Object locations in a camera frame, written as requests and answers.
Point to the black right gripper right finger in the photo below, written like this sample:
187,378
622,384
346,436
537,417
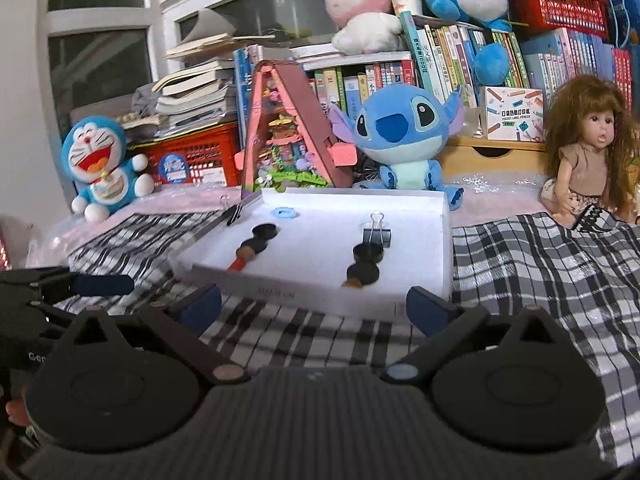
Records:
470,346

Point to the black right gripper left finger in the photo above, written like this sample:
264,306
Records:
154,346

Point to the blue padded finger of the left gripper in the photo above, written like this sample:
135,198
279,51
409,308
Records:
103,285

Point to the black round cap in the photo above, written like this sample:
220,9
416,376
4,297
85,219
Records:
265,231
368,252

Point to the large black binder clip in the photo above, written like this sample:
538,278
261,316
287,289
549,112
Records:
376,232

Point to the red handled wooden stick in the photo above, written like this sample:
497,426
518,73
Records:
237,265

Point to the person's hand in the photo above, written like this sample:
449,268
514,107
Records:
16,409

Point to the black round disc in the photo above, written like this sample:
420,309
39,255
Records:
366,273

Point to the brown round disc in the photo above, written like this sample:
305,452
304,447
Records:
353,283

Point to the white cardboard box tray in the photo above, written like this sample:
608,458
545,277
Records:
305,265

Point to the Doraemon plush toy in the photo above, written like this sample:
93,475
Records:
94,156

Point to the black white plaid cloth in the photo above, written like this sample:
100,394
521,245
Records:
587,278

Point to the small brown round piece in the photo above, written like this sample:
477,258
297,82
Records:
245,252

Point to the black binder clip on box edge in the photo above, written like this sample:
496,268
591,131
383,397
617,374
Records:
231,211

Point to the red plastic crate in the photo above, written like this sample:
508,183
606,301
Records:
203,156

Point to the wooden drawer box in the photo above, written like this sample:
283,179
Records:
463,155

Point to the blue Stitch plush toy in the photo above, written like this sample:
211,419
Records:
403,128

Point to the stack of books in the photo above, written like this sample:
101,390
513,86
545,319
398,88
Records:
203,90

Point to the white colourful pencil box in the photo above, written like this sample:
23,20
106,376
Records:
512,114

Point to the pink triangular toy house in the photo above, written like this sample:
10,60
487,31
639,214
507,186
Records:
289,142

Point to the brown haired baby doll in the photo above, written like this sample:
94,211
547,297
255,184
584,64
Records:
589,144

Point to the row of shelf books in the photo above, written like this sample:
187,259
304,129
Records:
444,58

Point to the red basket on shelf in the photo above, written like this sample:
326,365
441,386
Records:
538,16

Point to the pink bunny plush toy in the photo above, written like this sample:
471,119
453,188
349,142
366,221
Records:
364,26

